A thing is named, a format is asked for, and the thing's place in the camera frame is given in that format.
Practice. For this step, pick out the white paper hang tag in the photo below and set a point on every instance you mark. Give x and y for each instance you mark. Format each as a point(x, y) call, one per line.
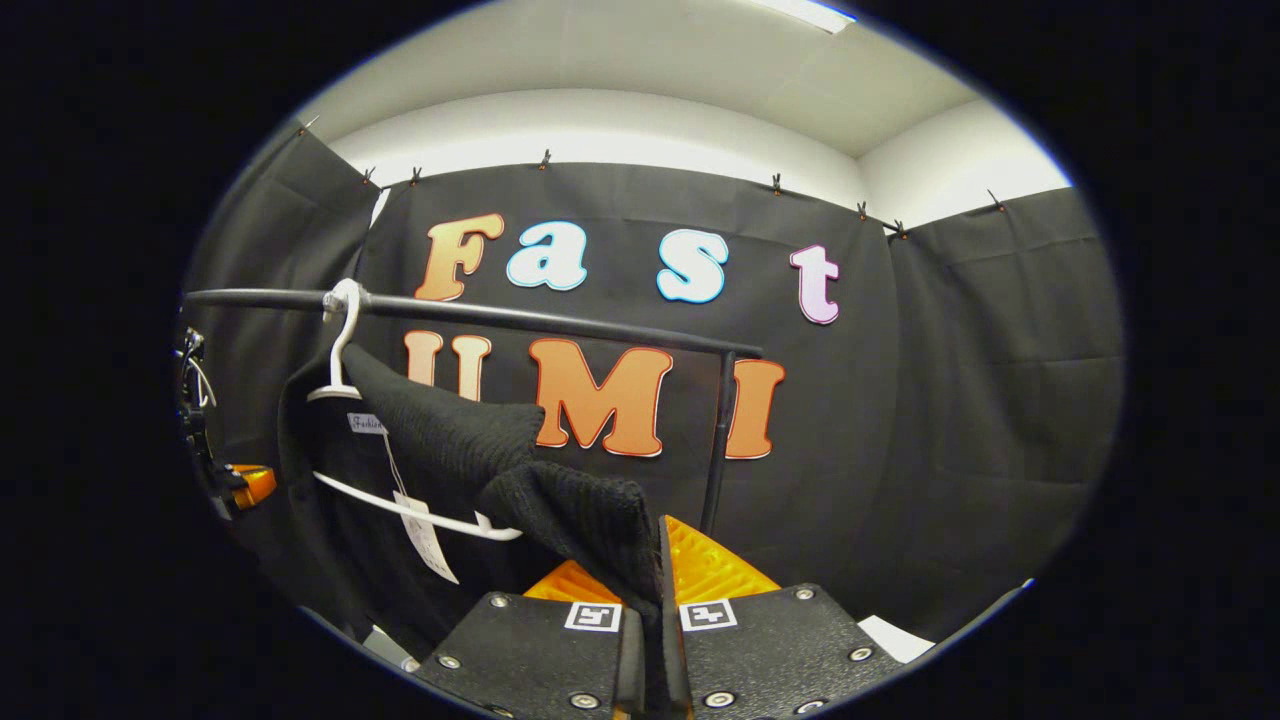
point(425, 540)

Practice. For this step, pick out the large ceiling light panel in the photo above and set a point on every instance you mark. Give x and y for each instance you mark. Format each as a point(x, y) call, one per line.
point(805, 12)

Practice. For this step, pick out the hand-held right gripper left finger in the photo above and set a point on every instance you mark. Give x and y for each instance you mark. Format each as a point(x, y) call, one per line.
point(630, 670)

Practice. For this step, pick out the black knit garment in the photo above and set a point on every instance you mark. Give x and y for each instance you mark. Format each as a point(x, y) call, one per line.
point(560, 510)

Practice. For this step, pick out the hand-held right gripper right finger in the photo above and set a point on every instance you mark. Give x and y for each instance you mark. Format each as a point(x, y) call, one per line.
point(675, 665)

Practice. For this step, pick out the white plastic clothes hanger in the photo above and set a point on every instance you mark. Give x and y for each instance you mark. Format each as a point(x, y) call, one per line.
point(342, 297)

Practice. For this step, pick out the black backdrop cloth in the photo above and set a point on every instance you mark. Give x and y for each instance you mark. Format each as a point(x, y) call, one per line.
point(950, 400)

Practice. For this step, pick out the row of small backdrop clips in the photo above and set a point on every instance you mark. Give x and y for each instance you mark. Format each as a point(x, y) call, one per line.
point(545, 160)

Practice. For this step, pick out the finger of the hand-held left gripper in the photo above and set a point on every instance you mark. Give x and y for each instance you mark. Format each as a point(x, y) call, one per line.
point(255, 485)

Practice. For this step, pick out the black metal clothes rack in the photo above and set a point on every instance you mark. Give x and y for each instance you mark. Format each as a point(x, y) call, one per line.
point(560, 322)

